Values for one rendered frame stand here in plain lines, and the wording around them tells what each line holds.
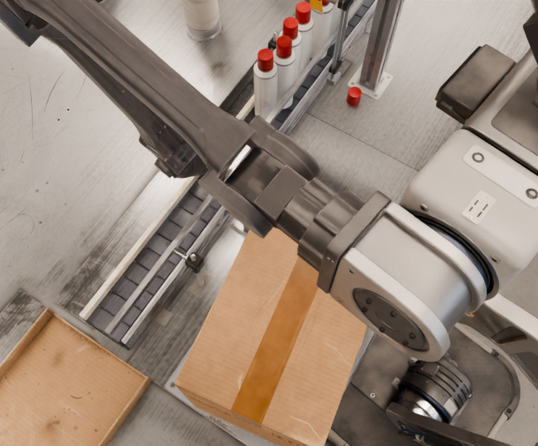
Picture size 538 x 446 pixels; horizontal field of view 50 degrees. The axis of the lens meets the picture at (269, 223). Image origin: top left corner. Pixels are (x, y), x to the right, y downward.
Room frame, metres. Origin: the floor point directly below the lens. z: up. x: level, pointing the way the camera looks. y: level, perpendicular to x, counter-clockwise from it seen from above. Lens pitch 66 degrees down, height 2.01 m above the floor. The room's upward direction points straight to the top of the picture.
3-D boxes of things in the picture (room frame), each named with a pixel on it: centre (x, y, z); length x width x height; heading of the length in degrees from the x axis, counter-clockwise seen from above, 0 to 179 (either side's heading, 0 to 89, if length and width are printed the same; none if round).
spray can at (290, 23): (0.88, -0.04, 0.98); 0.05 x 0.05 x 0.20
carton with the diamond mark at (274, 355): (0.23, -0.03, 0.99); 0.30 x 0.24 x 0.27; 157
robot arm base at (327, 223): (0.25, -0.06, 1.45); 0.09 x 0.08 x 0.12; 139
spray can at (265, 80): (0.80, 0.01, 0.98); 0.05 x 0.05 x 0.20
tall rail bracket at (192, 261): (0.40, 0.16, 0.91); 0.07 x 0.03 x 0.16; 58
